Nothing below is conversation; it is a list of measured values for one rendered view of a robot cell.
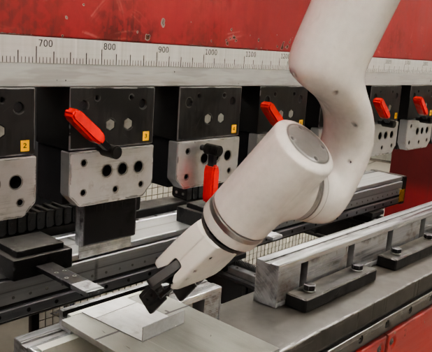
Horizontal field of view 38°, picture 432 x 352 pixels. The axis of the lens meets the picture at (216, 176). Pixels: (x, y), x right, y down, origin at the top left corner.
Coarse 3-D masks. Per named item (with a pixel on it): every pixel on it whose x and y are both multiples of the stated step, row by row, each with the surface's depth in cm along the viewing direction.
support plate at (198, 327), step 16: (176, 304) 99; (64, 320) 90; (80, 320) 91; (96, 320) 91; (192, 320) 93; (208, 320) 94; (80, 336) 88; (96, 336) 86; (112, 336) 87; (128, 336) 87; (160, 336) 88; (176, 336) 88; (192, 336) 88; (208, 336) 89; (224, 336) 89; (240, 336) 89
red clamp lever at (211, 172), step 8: (208, 144) 100; (208, 152) 100; (216, 152) 99; (208, 160) 100; (216, 160) 100; (208, 168) 100; (216, 168) 100; (208, 176) 100; (216, 176) 100; (208, 184) 100; (216, 184) 101; (208, 192) 101
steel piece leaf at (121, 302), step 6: (114, 300) 98; (120, 300) 98; (126, 300) 98; (132, 300) 98; (96, 306) 95; (102, 306) 96; (108, 306) 96; (114, 306) 96; (120, 306) 96; (126, 306) 96; (84, 312) 93; (90, 312) 93; (96, 312) 93; (102, 312) 93; (108, 312) 94
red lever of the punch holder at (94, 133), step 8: (64, 112) 79; (72, 112) 78; (80, 112) 78; (72, 120) 78; (80, 120) 79; (88, 120) 80; (80, 128) 79; (88, 128) 80; (96, 128) 81; (88, 136) 81; (96, 136) 81; (104, 136) 82; (104, 144) 83; (104, 152) 84; (112, 152) 83; (120, 152) 84
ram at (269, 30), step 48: (0, 0) 72; (48, 0) 77; (96, 0) 82; (144, 0) 88; (192, 0) 95; (240, 0) 102; (288, 0) 112; (240, 48) 105; (288, 48) 114; (384, 48) 141
